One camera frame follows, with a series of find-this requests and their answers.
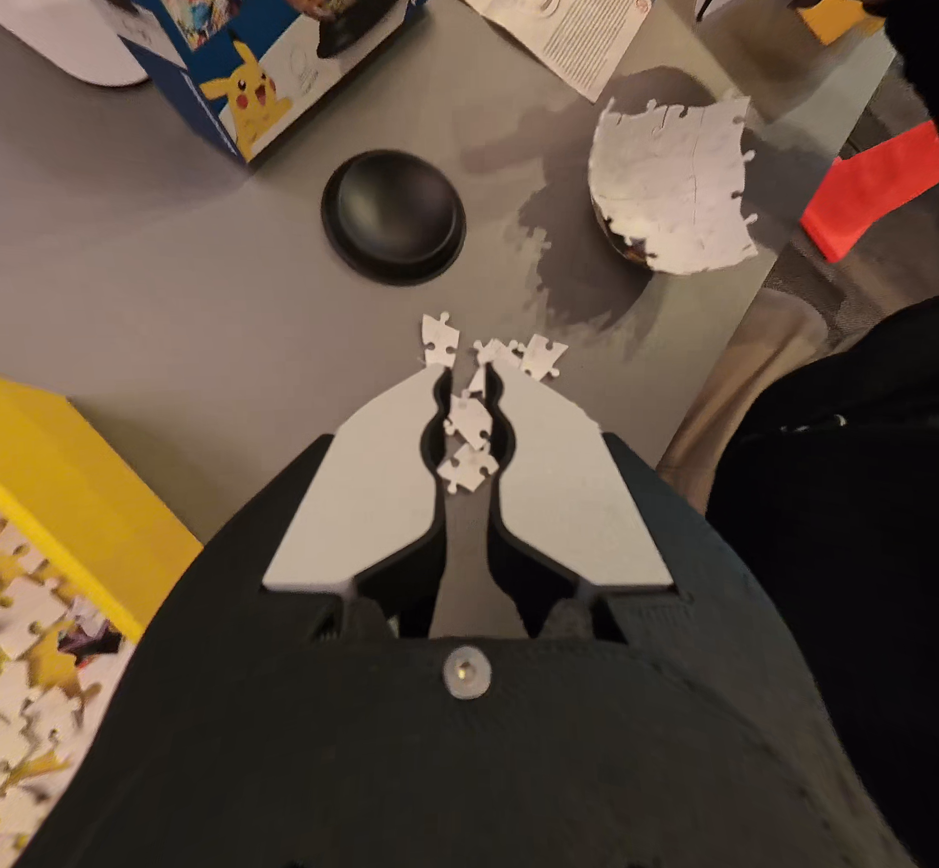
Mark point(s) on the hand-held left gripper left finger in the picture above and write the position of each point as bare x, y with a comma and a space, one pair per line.
367, 501

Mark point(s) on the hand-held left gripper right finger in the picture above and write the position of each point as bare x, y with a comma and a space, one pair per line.
579, 508

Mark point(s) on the pile of white puzzle pieces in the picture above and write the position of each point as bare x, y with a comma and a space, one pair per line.
439, 343

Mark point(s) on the partly built puzzle ball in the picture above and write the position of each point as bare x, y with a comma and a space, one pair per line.
675, 186

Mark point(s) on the black round puzzle stand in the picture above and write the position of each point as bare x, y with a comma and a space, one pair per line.
392, 215

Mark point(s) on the heap of colourful puzzle pieces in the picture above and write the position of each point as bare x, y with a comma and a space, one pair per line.
44, 662

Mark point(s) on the blue puzzle box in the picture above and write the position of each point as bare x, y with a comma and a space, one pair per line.
220, 17

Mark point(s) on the yellow object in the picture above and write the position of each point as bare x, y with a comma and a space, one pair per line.
836, 21

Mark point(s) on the white instruction sheet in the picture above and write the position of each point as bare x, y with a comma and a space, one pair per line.
579, 10

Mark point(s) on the red plastic object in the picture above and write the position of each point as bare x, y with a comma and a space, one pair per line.
873, 186

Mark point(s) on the yellow box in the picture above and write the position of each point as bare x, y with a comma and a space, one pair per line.
88, 486

